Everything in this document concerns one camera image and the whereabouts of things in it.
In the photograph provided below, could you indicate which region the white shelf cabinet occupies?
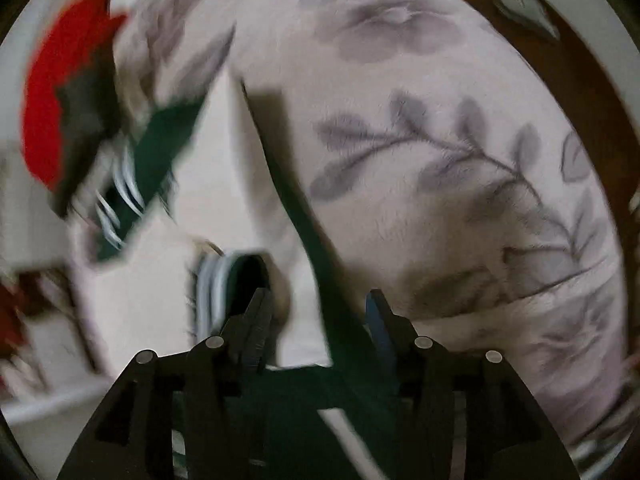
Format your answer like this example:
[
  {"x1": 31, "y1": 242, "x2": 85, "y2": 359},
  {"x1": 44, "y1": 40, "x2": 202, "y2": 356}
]
[{"x1": 0, "y1": 145, "x2": 121, "y2": 431}]

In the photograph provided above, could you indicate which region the dark green striped sock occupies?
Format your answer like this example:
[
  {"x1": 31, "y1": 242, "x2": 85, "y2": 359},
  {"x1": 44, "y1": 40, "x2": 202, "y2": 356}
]
[{"x1": 70, "y1": 77, "x2": 466, "y2": 480}]

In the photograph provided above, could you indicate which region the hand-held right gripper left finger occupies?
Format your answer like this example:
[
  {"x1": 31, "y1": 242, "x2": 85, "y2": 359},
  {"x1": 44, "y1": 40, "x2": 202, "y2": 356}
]
[{"x1": 57, "y1": 287, "x2": 276, "y2": 480}]

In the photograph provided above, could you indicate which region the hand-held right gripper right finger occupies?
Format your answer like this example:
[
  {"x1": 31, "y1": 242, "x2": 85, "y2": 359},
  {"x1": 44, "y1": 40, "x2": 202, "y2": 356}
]
[{"x1": 365, "y1": 287, "x2": 582, "y2": 480}]

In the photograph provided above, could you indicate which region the white grey cloth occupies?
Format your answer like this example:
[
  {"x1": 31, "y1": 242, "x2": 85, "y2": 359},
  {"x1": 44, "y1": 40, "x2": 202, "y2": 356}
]
[{"x1": 490, "y1": 0, "x2": 562, "y2": 43}]

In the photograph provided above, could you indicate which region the grey floral fleece blanket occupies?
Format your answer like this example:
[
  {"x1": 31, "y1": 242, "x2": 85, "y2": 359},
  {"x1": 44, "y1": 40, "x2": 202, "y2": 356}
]
[{"x1": 115, "y1": 0, "x2": 631, "y2": 461}]

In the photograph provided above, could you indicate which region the person's left forearm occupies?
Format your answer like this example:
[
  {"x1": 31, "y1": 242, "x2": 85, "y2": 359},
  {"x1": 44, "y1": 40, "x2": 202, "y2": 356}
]
[{"x1": 20, "y1": 0, "x2": 126, "y2": 191}]

